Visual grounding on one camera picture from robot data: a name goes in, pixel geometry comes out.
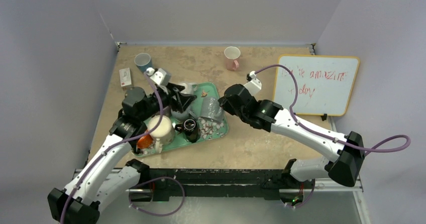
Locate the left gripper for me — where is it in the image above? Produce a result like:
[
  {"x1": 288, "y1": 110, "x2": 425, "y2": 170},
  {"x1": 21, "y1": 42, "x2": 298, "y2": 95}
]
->
[{"x1": 139, "y1": 82, "x2": 195, "y2": 122}]

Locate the grey flat-bottom mug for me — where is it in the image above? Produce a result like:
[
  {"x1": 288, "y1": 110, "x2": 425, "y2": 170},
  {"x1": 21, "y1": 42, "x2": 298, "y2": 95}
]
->
[{"x1": 199, "y1": 96, "x2": 224, "y2": 123}]

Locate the pink faceted mug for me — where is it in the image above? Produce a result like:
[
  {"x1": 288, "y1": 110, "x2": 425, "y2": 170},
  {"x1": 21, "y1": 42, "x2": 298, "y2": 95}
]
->
[{"x1": 224, "y1": 46, "x2": 241, "y2": 71}]

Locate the blue textured mug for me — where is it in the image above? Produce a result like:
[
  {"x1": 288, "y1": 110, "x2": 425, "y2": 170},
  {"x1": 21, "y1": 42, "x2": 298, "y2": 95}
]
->
[{"x1": 134, "y1": 53, "x2": 153, "y2": 72}]

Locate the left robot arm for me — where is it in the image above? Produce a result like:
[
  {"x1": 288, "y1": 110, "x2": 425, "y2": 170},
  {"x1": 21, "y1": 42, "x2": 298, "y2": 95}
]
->
[{"x1": 47, "y1": 83, "x2": 196, "y2": 223}]

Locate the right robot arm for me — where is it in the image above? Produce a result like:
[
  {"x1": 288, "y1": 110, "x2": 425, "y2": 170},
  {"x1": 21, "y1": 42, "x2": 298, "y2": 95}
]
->
[{"x1": 218, "y1": 84, "x2": 365, "y2": 187}]

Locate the white speckled round mug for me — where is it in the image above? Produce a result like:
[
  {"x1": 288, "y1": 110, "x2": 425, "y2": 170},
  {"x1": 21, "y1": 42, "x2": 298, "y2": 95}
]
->
[{"x1": 177, "y1": 81, "x2": 198, "y2": 94}]

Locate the grey-blue speckled round mug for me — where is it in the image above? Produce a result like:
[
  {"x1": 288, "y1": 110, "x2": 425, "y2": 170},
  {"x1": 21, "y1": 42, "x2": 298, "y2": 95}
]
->
[{"x1": 171, "y1": 105, "x2": 193, "y2": 122}]

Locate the black mug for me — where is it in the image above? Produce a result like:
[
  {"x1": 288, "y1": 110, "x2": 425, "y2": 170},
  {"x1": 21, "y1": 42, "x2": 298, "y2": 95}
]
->
[{"x1": 174, "y1": 119, "x2": 200, "y2": 143}]

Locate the orange mug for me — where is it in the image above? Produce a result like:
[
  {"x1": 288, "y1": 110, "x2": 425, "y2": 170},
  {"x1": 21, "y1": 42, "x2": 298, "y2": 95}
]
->
[{"x1": 136, "y1": 135, "x2": 154, "y2": 150}]

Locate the green floral tray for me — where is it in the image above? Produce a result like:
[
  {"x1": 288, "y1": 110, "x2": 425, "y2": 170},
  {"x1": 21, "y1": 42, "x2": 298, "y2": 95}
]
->
[{"x1": 131, "y1": 82, "x2": 229, "y2": 157}]

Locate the small white red box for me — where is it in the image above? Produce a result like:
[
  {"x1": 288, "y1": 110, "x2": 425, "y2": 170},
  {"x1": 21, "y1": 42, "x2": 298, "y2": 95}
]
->
[{"x1": 119, "y1": 67, "x2": 133, "y2": 90}]

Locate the yellow framed whiteboard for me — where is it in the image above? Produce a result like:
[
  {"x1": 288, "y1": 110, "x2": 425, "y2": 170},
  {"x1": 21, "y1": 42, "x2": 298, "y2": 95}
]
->
[{"x1": 273, "y1": 55, "x2": 360, "y2": 117}]

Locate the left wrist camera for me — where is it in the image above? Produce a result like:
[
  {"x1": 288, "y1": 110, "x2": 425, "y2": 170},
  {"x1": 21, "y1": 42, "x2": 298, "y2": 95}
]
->
[{"x1": 144, "y1": 67, "x2": 172, "y2": 87}]

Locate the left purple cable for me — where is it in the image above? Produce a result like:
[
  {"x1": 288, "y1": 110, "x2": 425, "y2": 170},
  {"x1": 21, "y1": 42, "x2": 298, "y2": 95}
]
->
[{"x1": 59, "y1": 72, "x2": 186, "y2": 224}]

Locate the purple cable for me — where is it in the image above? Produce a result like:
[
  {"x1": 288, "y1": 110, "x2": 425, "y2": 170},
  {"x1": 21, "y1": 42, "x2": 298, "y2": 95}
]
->
[
  {"x1": 59, "y1": 72, "x2": 186, "y2": 224},
  {"x1": 254, "y1": 64, "x2": 411, "y2": 210}
]

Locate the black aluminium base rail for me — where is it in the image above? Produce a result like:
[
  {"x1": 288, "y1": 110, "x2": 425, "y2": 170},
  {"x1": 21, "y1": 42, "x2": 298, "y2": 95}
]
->
[{"x1": 71, "y1": 167, "x2": 363, "y2": 203}]

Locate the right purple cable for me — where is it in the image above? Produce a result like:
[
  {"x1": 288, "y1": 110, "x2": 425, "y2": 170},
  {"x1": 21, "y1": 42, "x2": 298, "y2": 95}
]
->
[{"x1": 254, "y1": 64, "x2": 411, "y2": 210}]

